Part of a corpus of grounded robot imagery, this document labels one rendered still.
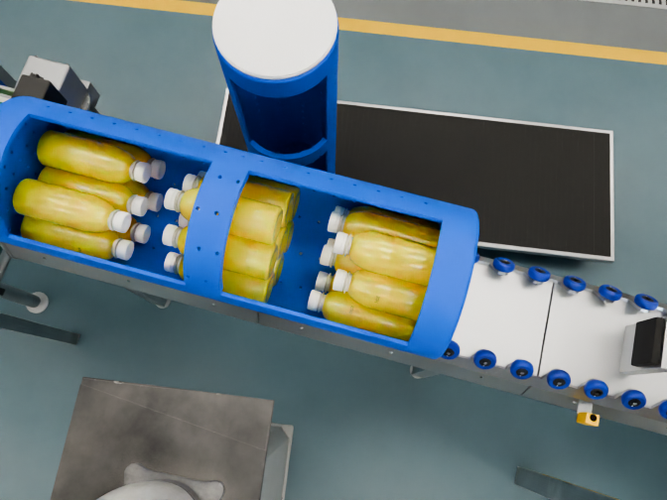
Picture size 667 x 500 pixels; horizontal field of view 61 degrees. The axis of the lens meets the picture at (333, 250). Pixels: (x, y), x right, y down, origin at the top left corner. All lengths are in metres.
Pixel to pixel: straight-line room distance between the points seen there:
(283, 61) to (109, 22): 1.59
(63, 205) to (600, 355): 1.10
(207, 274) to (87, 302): 1.38
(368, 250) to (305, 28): 0.58
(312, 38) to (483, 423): 1.46
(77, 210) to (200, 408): 0.43
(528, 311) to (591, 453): 1.12
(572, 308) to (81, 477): 1.02
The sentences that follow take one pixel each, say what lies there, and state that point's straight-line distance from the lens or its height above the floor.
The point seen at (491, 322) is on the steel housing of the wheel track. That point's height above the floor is 0.93.
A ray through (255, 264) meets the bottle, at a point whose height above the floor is 1.14.
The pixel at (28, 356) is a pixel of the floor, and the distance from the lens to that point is 2.40.
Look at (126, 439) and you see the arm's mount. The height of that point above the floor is 1.02.
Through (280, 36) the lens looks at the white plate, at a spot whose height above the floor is 1.04.
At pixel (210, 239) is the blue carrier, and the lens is 0.96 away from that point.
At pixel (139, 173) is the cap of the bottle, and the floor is 1.12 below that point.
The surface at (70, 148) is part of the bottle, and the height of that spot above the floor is 1.14.
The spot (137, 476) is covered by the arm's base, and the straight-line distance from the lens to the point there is 1.14.
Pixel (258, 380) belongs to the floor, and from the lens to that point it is 2.14.
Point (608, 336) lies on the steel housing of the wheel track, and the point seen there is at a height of 0.93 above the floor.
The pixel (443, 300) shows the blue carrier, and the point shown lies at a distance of 0.94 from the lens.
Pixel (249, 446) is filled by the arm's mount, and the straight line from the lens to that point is 1.12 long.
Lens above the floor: 2.12
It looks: 75 degrees down
